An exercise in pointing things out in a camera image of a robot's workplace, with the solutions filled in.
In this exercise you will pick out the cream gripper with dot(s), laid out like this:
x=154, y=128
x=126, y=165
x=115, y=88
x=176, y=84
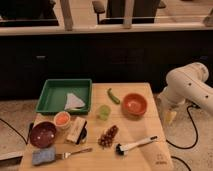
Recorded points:
x=169, y=116

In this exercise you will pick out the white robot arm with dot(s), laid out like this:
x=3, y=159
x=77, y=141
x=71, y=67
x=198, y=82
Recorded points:
x=186, y=83

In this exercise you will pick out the green plastic cup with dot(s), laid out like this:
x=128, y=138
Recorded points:
x=104, y=112

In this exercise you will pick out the white cup with orange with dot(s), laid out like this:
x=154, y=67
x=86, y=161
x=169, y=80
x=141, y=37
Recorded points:
x=62, y=120

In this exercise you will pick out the orange bowl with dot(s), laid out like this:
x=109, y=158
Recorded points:
x=134, y=104

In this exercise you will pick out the green chili pepper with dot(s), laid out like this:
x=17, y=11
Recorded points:
x=112, y=96

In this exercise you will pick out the brown grape cluster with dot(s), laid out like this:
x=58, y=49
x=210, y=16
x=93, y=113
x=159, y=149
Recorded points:
x=106, y=139

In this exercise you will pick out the wooden block eraser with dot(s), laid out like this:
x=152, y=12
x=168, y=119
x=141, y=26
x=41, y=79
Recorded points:
x=76, y=129

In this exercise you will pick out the green plastic tray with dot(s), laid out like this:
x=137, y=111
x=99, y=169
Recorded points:
x=54, y=96

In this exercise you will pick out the white cloth piece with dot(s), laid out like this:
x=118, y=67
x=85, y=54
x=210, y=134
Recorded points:
x=73, y=102

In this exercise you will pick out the silver fork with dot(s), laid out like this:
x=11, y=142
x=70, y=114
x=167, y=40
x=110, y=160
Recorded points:
x=66, y=155

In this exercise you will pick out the maroon bowl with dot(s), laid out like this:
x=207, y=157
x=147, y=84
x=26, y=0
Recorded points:
x=43, y=134

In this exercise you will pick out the blue sponge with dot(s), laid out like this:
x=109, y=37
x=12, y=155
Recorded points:
x=43, y=156

